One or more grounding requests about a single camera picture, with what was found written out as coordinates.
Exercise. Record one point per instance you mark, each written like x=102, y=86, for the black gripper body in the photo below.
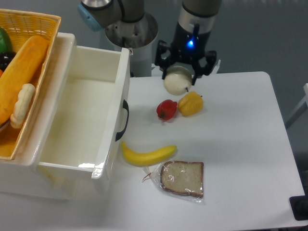
x=188, y=47

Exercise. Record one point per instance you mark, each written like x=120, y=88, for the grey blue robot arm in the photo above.
x=98, y=14

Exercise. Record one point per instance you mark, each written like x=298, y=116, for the white open upper drawer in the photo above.
x=81, y=141

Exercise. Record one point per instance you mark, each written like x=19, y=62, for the white drawer cabinet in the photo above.
x=23, y=175

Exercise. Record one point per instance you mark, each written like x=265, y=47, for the red bell pepper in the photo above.
x=166, y=109

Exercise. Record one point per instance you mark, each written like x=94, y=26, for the yellow bell pepper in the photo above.
x=190, y=104

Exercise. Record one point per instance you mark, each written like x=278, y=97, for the yellow banana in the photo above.
x=149, y=158

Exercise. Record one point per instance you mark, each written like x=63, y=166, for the white table leg at right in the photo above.
x=298, y=110

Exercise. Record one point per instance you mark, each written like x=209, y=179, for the bread slice in plastic bag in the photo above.
x=180, y=179

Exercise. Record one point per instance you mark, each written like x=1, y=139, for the orange baguette loaf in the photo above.
x=19, y=72

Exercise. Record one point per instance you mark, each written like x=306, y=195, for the cream pastry piece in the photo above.
x=21, y=106

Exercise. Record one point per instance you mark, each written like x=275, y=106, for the yellow wicker basket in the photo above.
x=20, y=26

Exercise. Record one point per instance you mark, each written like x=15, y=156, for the dark purple grapes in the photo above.
x=5, y=59

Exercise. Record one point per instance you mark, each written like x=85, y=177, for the green bell pepper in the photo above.
x=5, y=41

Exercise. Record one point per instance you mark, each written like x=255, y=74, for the black device at table edge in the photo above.
x=299, y=205

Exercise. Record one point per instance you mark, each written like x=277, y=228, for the white metal frame bracket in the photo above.
x=157, y=72

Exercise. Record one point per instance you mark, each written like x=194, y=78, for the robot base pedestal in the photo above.
x=138, y=38

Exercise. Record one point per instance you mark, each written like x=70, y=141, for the black drawer handle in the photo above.
x=124, y=120

